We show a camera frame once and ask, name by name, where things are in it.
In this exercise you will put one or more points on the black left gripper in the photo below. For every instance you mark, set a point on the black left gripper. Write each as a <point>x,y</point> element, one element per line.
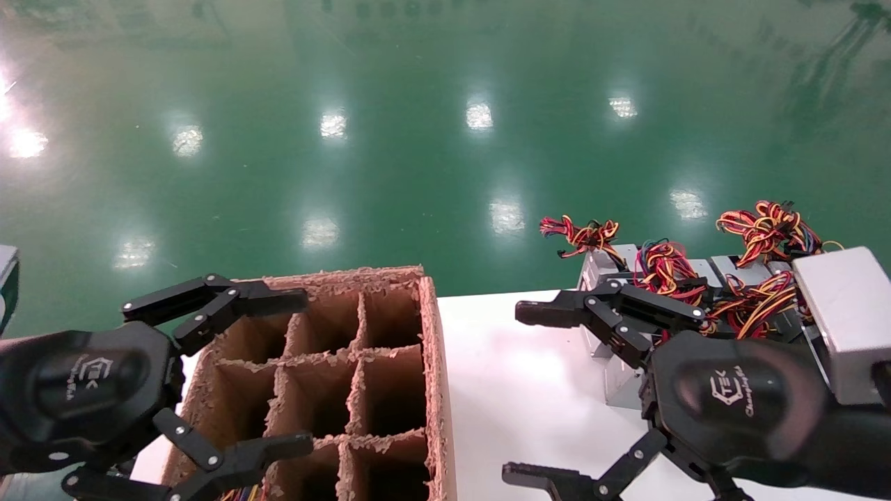
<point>83,390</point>

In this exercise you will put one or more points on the grey power supply black label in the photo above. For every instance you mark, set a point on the grey power supply black label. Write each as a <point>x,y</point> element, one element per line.
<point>598,268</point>

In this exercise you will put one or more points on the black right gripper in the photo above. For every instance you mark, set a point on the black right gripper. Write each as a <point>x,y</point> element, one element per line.
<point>738,403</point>

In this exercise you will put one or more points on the cardboard box with dividers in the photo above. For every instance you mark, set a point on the cardboard box with dividers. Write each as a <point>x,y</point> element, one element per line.
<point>435,383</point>

